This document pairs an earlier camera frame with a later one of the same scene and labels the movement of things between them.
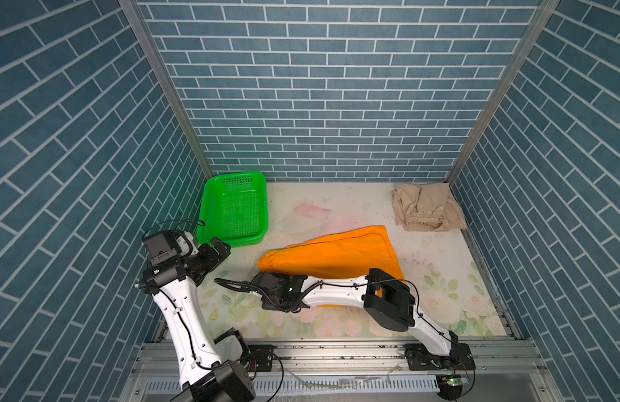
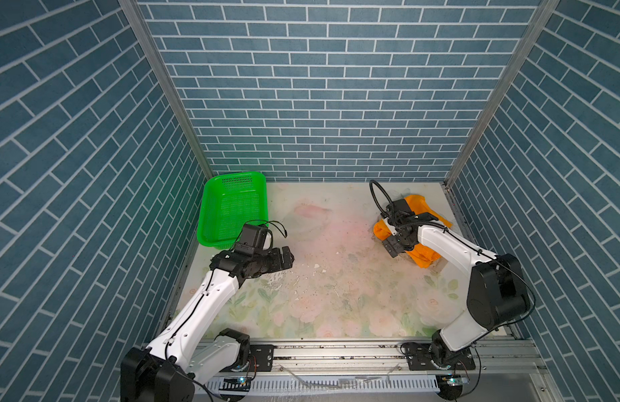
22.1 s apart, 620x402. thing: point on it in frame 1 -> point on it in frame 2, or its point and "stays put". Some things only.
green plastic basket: x=234 y=208 stays put
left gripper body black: x=204 y=260 -> x=270 y=261
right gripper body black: x=266 y=305 -> x=395 y=242
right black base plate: x=419 y=358 stays put
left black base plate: x=260 y=358 stays put
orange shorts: x=351 y=254 -> x=423 y=255
